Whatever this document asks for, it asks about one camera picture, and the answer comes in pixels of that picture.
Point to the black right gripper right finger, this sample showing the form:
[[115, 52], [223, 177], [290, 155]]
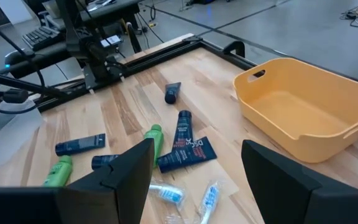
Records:
[[278, 186]]

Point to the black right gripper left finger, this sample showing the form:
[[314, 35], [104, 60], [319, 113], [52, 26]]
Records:
[[126, 186]]

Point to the blue white toothbrush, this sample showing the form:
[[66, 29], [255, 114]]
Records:
[[210, 196], [169, 194]]

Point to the green travel bottle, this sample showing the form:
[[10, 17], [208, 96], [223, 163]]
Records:
[[59, 172], [157, 140]]

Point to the short dark blue toiletry tube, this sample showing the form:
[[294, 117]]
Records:
[[172, 92]]

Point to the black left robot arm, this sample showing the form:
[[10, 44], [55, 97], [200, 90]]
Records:
[[79, 40]]

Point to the yellow plastic bin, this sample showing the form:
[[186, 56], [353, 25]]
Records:
[[291, 109]]

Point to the clear plastic container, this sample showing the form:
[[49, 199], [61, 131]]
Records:
[[14, 130]]

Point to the thin black rod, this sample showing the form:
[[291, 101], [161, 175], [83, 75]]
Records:
[[26, 84]]

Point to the small black box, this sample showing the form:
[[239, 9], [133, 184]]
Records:
[[15, 96]]

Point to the black keyboard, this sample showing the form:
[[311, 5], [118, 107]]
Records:
[[39, 37]]

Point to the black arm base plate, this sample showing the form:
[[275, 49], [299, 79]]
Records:
[[101, 77]]

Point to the black aluminium table frame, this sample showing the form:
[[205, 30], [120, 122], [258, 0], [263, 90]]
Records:
[[154, 60]]

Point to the black upright post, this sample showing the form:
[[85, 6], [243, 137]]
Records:
[[134, 39]]

